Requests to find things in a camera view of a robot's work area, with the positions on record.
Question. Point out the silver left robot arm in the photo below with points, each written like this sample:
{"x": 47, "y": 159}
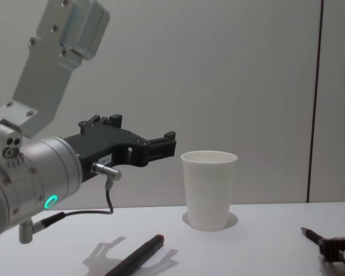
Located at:
{"x": 46, "y": 161}

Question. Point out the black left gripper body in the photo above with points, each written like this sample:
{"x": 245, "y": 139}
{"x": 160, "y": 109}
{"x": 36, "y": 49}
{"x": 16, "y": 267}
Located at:
{"x": 109, "y": 145}

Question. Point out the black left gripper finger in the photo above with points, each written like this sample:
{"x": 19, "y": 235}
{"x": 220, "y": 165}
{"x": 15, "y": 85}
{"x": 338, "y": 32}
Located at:
{"x": 161, "y": 148}
{"x": 103, "y": 120}

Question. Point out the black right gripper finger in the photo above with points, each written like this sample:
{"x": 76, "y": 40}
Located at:
{"x": 335, "y": 256}
{"x": 337, "y": 244}

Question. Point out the black pen with silver tip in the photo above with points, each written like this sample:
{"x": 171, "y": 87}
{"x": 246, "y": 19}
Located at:
{"x": 310, "y": 234}

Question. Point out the white paper cup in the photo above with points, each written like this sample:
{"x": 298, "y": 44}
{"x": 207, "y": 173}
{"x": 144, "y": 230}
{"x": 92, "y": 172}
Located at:
{"x": 208, "y": 195}

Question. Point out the dark pen with red end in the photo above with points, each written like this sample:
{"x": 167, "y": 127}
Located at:
{"x": 138, "y": 253}

